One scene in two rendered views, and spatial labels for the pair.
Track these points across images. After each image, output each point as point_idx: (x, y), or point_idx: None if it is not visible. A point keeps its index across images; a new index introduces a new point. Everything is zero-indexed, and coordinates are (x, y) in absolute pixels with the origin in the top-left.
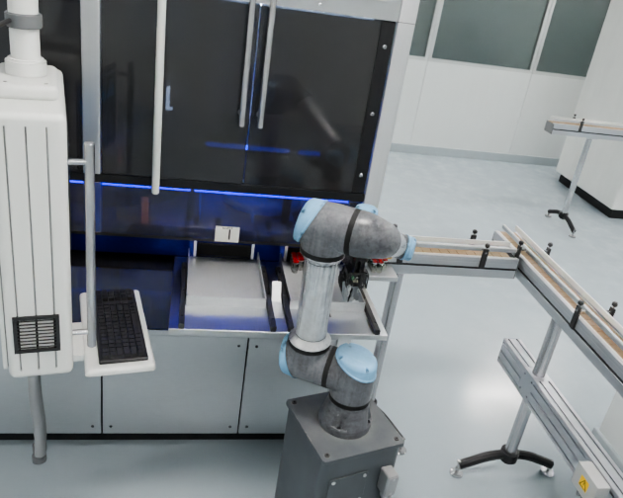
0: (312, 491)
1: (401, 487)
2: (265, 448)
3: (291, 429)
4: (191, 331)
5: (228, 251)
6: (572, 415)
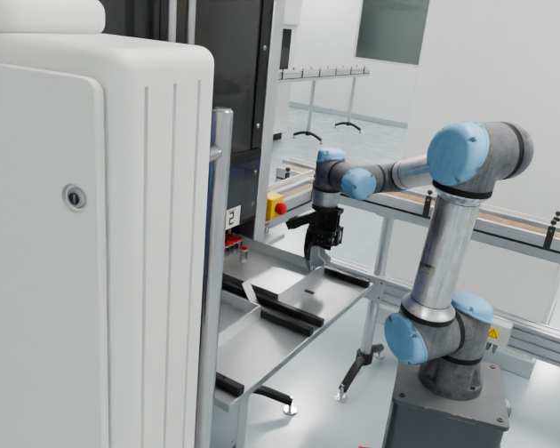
0: None
1: (327, 439)
2: None
3: (412, 427)
4: (250, 390)
5: None
6: None
